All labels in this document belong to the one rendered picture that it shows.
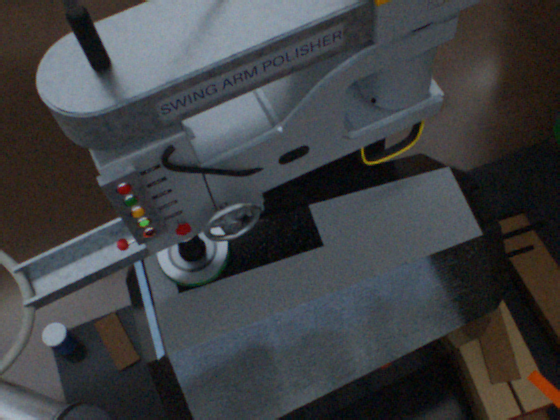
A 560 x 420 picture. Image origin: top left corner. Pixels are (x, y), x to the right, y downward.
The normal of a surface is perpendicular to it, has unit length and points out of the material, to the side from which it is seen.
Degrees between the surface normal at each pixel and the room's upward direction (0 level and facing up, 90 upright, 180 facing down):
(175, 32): 0
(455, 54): 0
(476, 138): 0
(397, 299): 45
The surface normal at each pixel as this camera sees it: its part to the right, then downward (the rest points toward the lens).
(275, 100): -0.63, -0.04
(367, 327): 0.20, 0.31
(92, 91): -0.07, -0.40
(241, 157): 0.43, 0.81
